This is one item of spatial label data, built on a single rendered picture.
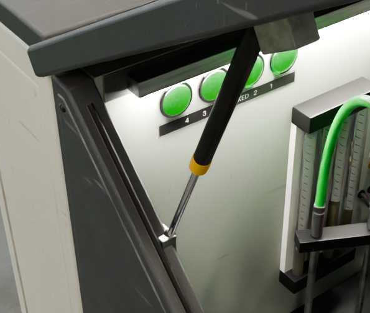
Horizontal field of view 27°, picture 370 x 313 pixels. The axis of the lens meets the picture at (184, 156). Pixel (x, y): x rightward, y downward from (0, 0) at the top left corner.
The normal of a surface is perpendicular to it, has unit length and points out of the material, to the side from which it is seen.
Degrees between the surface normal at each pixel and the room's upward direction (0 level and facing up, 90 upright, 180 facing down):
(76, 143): 90
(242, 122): 90
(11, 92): 90
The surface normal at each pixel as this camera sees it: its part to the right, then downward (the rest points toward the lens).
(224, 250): 0.58, 0.48
